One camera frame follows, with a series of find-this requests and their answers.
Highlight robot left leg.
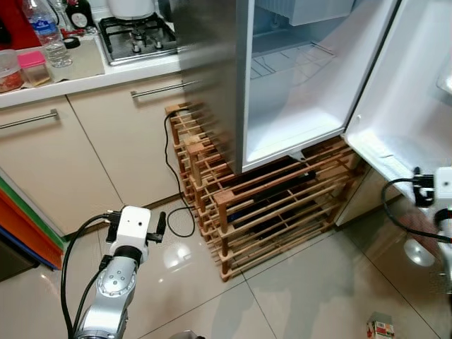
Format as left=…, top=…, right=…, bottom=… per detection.
left=166, top=328, right=207, bottom=339

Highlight pink lid food container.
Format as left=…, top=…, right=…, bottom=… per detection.
left=17, top=49, right=52, bottom=88

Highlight green board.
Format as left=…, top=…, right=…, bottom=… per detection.
left=0, top=172, right=66, bottom=249

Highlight silver mini fridge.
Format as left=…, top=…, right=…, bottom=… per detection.
left=172, top=0, right=400, bottom=175

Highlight blue board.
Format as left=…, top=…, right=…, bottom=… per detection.
left=0, top=226, right=57, bottom=272

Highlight white pot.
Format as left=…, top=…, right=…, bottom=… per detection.
left=106, top=0, right=158, bottom=20

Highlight clear plastic water bottle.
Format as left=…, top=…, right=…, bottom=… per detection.
left=21, top=0, right=74, bottom=69

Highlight wooden slatted rack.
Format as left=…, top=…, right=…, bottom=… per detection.
left=165, top=101, right=369, bottom=283

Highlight dark bottle round label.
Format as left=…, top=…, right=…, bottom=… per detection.
left=67, top=0, right=97, bottom=30

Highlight steel gas hob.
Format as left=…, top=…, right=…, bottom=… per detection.
left=97, top=12, right=179, bottom=66

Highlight beige counter mat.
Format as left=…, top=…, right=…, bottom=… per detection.
left=39, top=34, right=108, bottom=83

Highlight black tray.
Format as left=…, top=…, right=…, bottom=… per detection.
left=244, top=164, right=319, bottom=213

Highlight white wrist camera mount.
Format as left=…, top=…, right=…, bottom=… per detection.
left=106, top=206, right=153, bottom=248
left=432, top=167, right=452, bottom=210

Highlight silver drawer handle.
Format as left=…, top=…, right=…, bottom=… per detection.
left=130, top=79, right=200, bottom=98
left=0, top=108, right=60, bottom=131

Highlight fridge wire shelf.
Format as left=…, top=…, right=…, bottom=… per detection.
left=249, top=41, right=338, bottom=80

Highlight orange board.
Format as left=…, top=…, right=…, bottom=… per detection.
left=0, top=185, right=64, bottom=268

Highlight white fridge door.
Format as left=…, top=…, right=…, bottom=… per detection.
left=344, top=0, right=452, bottom=207

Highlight small red white carton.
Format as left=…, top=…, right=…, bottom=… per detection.
left=366, top=318, right=396, bottom=339

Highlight clear freezer compartment flap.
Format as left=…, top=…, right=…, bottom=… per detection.
left=254, top=0, right=354, bottom=28

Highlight beige kitchen cabinet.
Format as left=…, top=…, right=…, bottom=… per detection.
left=0, top=71, right=213, bottom=237

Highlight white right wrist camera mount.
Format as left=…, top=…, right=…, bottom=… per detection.
left=432, top=167, right=452, bottom=210

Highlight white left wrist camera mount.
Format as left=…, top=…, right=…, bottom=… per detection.
left=106, top=206, right=153, bottom=248

